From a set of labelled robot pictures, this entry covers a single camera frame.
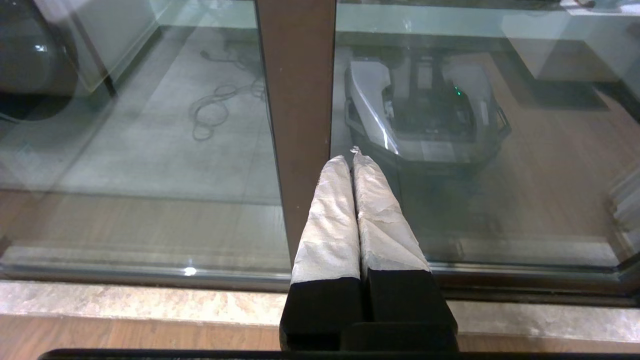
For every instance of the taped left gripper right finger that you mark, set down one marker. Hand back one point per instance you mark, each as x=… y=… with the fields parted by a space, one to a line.
x=385 y=235

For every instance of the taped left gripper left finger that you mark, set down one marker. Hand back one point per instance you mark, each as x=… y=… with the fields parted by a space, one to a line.
x=325 y=240

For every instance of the brown framed sliding glass door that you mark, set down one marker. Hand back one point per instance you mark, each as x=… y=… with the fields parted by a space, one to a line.
x=550 y=150

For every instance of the white front-load washing machine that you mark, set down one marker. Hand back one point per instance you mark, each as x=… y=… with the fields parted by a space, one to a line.
x=30 y=60

